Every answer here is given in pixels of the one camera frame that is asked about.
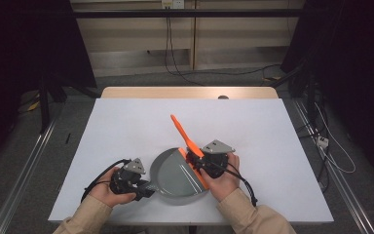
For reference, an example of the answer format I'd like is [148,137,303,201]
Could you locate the person's left hand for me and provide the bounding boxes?
[89,167,137,209]

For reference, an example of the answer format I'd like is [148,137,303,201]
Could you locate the orange brush with grey bristles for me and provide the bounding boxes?
[169,114,206,160]

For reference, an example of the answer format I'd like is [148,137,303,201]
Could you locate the metal floor rail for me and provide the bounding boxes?
[0,120,58,234]
[291,98,374,234]

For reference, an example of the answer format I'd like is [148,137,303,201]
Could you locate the white power adapter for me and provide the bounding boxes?
[316,136,330,149]

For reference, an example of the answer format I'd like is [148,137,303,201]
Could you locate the wooden table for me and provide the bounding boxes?
[100,86,280,99]

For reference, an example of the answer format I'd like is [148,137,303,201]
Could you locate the grey dustpan with orange lip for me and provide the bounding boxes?
[142,147,210,207]

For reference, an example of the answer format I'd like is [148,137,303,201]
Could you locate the black metal stand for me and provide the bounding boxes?
[38,76,52,135]

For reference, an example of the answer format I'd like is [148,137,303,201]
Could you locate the long black floor cable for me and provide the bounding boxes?
[168,17,281,77]

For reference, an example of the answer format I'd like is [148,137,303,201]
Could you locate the white wall socket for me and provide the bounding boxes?
[161,0,185,10]

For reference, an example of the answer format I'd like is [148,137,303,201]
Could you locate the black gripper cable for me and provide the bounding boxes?
[207,160,258,208]
[81,158,132,203]

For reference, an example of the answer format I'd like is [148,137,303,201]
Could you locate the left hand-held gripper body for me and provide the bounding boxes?
[109,157,147,197]

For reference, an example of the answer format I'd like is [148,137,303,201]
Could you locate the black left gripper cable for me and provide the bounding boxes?
[81,158,132,203]

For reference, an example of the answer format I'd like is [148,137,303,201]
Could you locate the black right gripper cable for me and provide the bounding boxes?
[207,160,258,208]

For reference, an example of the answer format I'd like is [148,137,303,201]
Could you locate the white cable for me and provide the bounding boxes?
[314,101,357,175]

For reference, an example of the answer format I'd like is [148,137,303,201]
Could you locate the person's right hand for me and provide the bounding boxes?
[198,152,242,203]

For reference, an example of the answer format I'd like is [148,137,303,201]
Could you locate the black curtain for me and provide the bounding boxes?
[280,0,374,178]
[0,0,97,170]

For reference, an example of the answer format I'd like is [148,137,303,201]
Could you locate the black horizontal bar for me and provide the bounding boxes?
[72,9,306,19]

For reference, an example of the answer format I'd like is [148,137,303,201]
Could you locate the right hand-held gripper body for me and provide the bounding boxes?
[194,139,237,179]

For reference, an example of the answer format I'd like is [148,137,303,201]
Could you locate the black hanging cable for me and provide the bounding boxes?
[164,17,206,87]

